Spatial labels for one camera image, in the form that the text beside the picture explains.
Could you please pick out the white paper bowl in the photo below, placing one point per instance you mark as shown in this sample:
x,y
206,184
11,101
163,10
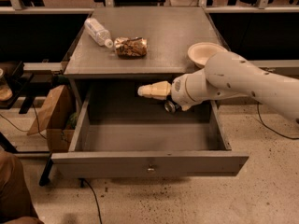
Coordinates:
x,y
199,53

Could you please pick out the clear plastic water bottle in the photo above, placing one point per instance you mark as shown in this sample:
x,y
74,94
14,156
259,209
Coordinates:
x,y
98,33

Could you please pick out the grey cabinet with counter top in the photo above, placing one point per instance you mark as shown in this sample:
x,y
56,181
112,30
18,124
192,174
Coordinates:
x,y
169,31

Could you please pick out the brown cardboard box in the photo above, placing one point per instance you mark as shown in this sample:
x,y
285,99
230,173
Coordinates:
x,y
53,116

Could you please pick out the shiny snack chip bag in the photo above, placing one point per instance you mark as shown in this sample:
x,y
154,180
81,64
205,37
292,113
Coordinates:
x,y
131,47

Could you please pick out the person's brown trouser leg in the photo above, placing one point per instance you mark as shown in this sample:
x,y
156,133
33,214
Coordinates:
x,y
16,206

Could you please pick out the dark pepsi can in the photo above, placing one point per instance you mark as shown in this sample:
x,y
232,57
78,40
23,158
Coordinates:
x,y
170,106

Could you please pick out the grey open top drawer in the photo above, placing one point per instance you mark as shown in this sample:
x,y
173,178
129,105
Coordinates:
x,y
120,134

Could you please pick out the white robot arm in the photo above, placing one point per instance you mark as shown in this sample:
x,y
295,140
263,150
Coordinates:
x,y
227,74

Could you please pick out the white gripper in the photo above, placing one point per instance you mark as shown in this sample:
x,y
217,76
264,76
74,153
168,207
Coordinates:
x,y
178,90

